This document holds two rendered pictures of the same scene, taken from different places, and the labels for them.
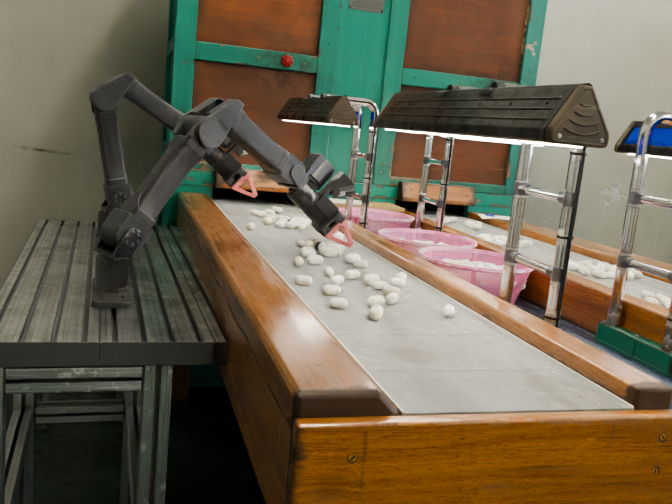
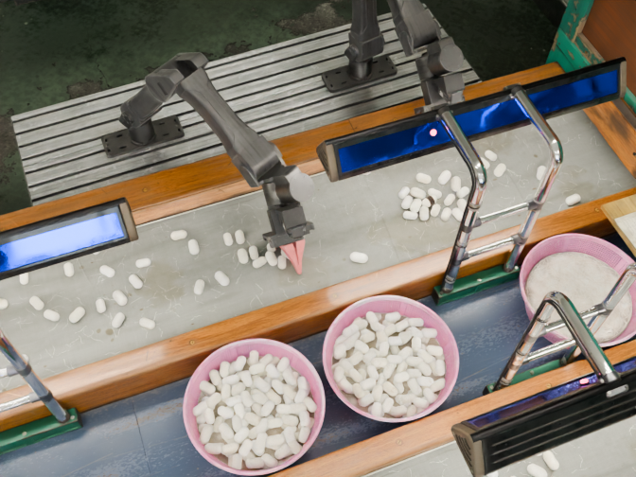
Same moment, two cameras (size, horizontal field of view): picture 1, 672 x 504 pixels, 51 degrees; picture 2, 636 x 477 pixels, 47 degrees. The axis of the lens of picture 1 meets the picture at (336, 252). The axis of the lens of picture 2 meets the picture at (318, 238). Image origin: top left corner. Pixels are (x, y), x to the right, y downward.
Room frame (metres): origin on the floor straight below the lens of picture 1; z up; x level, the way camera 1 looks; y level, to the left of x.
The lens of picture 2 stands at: (1.69, -0.82, 2.10)
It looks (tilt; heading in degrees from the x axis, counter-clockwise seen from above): 57 degrees down; 85
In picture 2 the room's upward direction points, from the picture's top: 1 degrees clockwise
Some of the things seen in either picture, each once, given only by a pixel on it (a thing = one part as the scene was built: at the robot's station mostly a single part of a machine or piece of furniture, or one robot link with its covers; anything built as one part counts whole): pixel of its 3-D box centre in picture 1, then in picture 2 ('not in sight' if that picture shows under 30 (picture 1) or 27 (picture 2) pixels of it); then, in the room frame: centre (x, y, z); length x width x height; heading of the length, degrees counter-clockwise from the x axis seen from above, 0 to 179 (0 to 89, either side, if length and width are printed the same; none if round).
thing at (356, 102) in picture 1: (334, 174); (477, 200); (2.08, 0.03, 0.90); 0.20 x 0.19 x 0.45; 17
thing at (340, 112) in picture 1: (312, 109); (478, 111); (2.06, 0.11, 1.08); 0.62 x 0.08 x 0.07; 17
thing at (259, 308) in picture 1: (228, 278); (231, 195); (1.57, 0.24, 0.67); 1.81 x 0.12 x 0.19; 17
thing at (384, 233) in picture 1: (425, 253); (388, 364); (1.89, -0.24, 0.72); 0.27 x 0.27 x 0.10
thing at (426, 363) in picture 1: (320, 257); (256, 252); (1.63, 0.04, 0.73); 1.81 x 0.30 x 0.02; 17
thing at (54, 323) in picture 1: (215, 273); (290, 180); (1.71, 0.29, 0.65); 1.20 x 0.90 x 0.04; 19
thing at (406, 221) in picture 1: (372, 227); (577, 297); (2.31, -0.11, 0.72); 0.27 x 0.27 x 0.10
